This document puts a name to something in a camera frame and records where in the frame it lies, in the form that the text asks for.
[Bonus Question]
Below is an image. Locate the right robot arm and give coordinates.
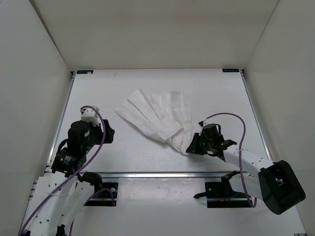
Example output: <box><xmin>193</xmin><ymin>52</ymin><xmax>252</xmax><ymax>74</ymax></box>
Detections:
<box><xmin>186</xmin><ymin>124</ymin><xmax>306</xmax><ymax>215</ymax></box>

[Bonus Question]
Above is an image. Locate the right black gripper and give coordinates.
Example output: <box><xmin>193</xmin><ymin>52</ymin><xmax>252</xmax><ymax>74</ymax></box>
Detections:
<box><xmin>186</xmin><ymin>133</ymin><xmax>213</xmax><ymax>155</ymax></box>

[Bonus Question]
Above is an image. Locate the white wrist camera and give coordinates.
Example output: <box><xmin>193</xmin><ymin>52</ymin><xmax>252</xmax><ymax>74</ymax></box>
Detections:
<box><xmin>198</xmin><ymin>120</ymin><xmax>209</xmax><ymax>130</ymax></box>
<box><xmin>80</xmin><ymin>106</ymin><xmax>99</xmax><ymax>127</ymax></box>

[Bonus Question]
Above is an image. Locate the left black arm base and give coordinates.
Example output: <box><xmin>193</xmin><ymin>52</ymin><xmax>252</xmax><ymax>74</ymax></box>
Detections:
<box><xmin>77</xmin><ymin>172</ymin><xmax>119</xmax><ymax>207</ymax></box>

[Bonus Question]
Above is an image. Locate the aluminium front table rail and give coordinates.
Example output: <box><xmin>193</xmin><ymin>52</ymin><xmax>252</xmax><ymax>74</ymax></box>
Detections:
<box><xmin>44</xmin><ymin>171</ymin><xmax>247</xmax><ymax>179</ymax></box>

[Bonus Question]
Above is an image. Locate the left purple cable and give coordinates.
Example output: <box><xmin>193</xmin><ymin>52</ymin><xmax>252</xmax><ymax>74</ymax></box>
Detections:
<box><xmin>18</xmin><ymin>105</ymin><xmax>115</xmax><ymax>236</ymax></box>

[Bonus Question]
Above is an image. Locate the right blue corner label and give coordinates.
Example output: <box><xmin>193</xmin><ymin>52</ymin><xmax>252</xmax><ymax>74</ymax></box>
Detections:
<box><xmin>222</xmin><ymin>68</ymin><xmax>239</xmax><ymax>73</ymax></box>

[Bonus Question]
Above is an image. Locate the white pleated skirt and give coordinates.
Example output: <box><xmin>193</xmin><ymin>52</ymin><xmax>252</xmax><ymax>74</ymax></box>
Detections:
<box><xmin>115</xmin><ymin>89</ymin><xmax>193</xmax><ymax>155</ymax></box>

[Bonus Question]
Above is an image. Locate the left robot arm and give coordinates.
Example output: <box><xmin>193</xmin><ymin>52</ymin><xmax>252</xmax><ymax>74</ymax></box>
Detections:
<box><xmin>19</xmin><ymin>118</ymin><xmax>115</xmax><ymax>236</ymax></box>

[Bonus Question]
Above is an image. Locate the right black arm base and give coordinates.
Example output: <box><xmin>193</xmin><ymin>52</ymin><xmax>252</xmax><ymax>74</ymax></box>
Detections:
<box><xmin>194</xmin><ymin>171</ymin><xmax>251</xmax><ymax>208</ymax></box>

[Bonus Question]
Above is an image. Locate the purple cable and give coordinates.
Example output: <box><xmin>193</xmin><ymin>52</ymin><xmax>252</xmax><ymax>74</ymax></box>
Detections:
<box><xmin>18</xmin><ymin>105</ymin><xmax>115</xmax><ymax>236</ymax></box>
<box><xmin>199</xmin><ymin>112</ymin><xmax>257</xmax><ymax>207</ymax></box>

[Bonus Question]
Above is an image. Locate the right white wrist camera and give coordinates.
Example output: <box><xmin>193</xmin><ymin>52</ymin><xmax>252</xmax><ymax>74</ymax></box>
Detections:
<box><xmin>198</xmin><ymin>120</ymin><xmax>209</xmax><ymax>130</ymax></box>

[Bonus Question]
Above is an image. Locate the blue corner label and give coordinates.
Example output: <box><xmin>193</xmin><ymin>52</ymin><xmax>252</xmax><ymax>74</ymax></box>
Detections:
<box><xmin>222</xmin><ymin>68</ymin><xmax>239</xmax><ymax>73</ymax></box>
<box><xmin>76</xmin><ymin>70</ymin><xmax>94</xmax><ymax>74</ymax></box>

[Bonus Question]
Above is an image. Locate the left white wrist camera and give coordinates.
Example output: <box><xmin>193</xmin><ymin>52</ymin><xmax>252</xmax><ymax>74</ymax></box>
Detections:
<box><xmin>80</xmin><ymin>106</ymin><xmax>99</xmax><ymax>127</ymax></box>

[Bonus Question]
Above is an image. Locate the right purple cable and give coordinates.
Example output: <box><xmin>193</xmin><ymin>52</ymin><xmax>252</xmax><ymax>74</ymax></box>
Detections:
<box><xmin>199</xmin><ymin>112</ymin><xmax>257</xmax><ymax>207</ymax></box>

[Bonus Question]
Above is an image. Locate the left blue corner label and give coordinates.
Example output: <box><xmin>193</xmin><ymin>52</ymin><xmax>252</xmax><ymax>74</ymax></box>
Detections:
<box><xmin>76</xmin><ymin>70</ymin><xmax>94</xmax><ymax>74</ymax></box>

